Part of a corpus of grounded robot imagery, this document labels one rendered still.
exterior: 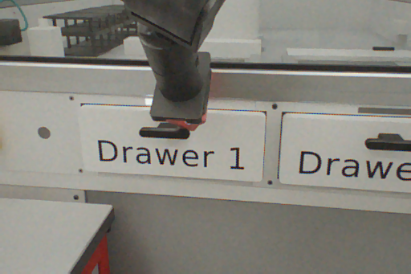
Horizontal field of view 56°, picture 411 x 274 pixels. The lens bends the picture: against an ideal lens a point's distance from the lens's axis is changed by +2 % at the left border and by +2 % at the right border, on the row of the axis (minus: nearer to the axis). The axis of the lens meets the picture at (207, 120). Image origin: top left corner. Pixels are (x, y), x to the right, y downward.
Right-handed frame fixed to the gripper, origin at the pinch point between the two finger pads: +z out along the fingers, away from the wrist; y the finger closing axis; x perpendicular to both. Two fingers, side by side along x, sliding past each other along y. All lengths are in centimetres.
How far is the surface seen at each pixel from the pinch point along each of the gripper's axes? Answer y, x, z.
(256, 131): -0.7, -9.7, 2.0
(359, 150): -1.6, -24.5, 3.9
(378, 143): -2.4, -25.8, -0.6
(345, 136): -0.3, -22.4, 2.2
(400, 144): -2.3, -28.5, -0.6
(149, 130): -3.3, 5.4, -1.2
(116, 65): 6.4, 12.1, -3.2
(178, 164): -5.2, 2.1, 6.4
